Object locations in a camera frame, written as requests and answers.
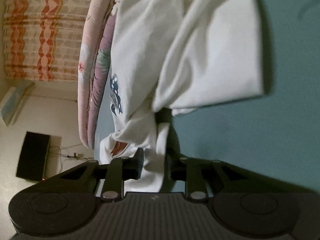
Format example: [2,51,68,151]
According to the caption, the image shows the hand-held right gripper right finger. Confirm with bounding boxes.
[165,153,250,202]

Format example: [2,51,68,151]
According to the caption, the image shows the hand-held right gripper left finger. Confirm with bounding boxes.
[59,148,145,202]

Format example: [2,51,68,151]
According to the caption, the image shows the white printed long-sleeved shirt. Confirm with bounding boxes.
[99,0,266,193]

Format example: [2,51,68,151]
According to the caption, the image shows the purple floral quilt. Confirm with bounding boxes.
[89,11,118,151]

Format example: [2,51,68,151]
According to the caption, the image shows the pink floral quilt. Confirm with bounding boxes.
[77,0,125,151]

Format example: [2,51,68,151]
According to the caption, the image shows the white air conditioner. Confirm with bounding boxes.
[0,81,36,127]

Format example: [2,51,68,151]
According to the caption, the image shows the orange patterned curtain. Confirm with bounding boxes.
[2,0,101,83]

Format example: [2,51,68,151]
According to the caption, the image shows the thin wall cables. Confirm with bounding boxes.
[50,143,95,161]

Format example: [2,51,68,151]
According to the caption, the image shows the black wall television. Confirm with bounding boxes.
[16,131,52,181]

